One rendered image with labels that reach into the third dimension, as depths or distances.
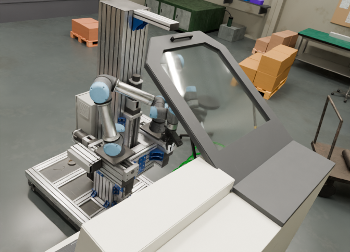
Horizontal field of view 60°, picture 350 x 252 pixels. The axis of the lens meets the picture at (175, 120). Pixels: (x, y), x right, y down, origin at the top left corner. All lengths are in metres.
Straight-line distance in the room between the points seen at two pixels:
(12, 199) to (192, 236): 2.48
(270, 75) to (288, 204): 4.75
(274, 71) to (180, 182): 4.92
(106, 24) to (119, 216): 1.39
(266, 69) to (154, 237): 5.26
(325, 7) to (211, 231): 8.69
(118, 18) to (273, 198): 1.44
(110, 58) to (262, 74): 4.36
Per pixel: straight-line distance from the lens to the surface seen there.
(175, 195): 1.35
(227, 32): 9.50
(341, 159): 4.54
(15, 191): 3.60
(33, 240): 3.16
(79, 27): 7.53
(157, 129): 2.59
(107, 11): 2.20
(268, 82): 6.23
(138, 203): 1.29
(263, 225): 1.49
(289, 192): 1.67
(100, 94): 1.87
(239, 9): 10.49
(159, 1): 9.68
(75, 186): 3.26
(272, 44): 8.66
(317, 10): 9.69
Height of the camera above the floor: 2.51
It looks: 32 degrees down
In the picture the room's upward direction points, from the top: 11 degrees clockwise
